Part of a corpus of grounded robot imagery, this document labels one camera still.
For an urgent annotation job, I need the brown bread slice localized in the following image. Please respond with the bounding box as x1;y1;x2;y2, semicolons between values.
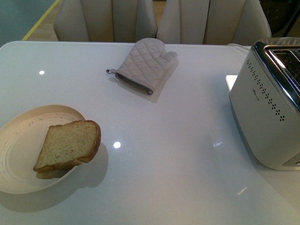
33;120;101;173

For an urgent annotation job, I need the cream round plate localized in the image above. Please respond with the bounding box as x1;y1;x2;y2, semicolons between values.
0;105;84;194

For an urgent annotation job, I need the silver white toaster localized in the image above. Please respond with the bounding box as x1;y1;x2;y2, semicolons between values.
229;37;300;171

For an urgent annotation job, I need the grey quilted oven mitt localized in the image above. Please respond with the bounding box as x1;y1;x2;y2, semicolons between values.
106;38;178;95

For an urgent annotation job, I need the beige right chair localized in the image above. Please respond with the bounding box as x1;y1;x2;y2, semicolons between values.
157;0;271;45

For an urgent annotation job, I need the beige chair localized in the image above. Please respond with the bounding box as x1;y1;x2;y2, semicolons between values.
54;0;158;43
157;0;271;45

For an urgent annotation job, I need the beige left chair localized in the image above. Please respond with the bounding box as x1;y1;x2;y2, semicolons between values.
54;0;158;43

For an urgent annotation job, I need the white toaster cable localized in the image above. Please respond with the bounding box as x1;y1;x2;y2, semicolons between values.
226;43;252;50

